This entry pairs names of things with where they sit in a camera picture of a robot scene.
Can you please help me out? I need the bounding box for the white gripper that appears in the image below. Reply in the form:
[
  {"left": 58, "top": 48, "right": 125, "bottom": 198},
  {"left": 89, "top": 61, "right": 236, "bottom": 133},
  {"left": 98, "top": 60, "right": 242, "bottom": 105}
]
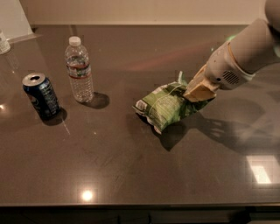
[{"left": 183, "top": 41, "right": 255, "bottom": 102}]

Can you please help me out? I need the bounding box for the blue soda can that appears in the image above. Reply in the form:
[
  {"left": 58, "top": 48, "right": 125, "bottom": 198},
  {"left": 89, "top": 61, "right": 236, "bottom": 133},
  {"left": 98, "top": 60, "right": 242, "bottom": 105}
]
[{"left": 22, "top": 73, "right": 60, "bottom": 120}]

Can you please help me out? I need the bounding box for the green jalapeno chip bag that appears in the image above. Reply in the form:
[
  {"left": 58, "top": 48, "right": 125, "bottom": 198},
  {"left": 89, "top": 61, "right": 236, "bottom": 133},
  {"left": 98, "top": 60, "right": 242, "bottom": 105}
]
[{"left": 133, "top": 71, "right": 211, "bottom": 134}]

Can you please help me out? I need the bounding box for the clear plastic water bottle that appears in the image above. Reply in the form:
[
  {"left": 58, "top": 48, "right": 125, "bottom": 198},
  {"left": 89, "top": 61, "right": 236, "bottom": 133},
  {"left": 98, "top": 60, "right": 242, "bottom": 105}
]
[{"left": 65, "top": 36, "right": 94, "bottom": 103}]

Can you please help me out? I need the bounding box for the white container at left edge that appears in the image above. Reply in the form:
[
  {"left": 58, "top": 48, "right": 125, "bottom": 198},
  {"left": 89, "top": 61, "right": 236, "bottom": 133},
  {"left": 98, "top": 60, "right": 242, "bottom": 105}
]
[{"left": 0, "top": 30, "right": 11, "bottom": 54}]

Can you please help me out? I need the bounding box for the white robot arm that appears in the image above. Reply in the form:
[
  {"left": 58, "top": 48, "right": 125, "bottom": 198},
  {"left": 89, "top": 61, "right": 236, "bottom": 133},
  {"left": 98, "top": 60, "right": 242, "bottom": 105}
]
[{"left": 184, "top": 0, "right": 280, "bottom": 102}]

